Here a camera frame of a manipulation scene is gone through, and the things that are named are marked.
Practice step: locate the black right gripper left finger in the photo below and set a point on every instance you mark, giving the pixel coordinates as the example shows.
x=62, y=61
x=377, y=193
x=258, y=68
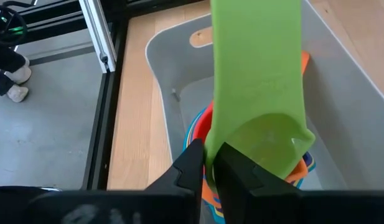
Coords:
x=185, y=180

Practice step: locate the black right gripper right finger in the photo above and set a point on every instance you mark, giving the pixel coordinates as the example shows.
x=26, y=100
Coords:
x=241, y=183

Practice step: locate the large teal measuring cup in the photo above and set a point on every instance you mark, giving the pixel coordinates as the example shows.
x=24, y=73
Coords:
x=185, y=141

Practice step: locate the orange measuring cup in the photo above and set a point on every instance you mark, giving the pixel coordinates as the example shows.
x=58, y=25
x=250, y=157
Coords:
x=299, y=174

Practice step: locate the red measuring cup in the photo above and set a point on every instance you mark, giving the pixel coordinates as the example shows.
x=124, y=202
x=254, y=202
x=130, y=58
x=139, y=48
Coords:
x=202, y=124

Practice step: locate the purple measuring cup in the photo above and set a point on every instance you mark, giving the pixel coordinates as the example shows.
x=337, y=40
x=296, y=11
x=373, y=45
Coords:
x=310, y=160

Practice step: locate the green measuring cup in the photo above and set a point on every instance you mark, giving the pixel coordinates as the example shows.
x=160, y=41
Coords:
x=257, y=62

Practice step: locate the grey plastic basket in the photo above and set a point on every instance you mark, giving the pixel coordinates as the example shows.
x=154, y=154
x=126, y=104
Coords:
x=341, y=109

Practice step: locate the silver aluminium bar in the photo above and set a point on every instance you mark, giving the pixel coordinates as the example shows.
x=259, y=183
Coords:
x=96, y=31

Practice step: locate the beige shoe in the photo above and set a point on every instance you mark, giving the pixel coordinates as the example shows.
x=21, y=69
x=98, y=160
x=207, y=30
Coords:
x=20, y=73
x=17, y=93

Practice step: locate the person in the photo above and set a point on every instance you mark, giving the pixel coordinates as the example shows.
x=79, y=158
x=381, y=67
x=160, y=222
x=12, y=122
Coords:
x=2, y=59

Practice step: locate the black device with green light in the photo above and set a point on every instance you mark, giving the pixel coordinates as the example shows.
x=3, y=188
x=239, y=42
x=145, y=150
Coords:
x=15, y=31

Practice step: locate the black table frame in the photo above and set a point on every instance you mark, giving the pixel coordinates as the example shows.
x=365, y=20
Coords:
x=107, y=124

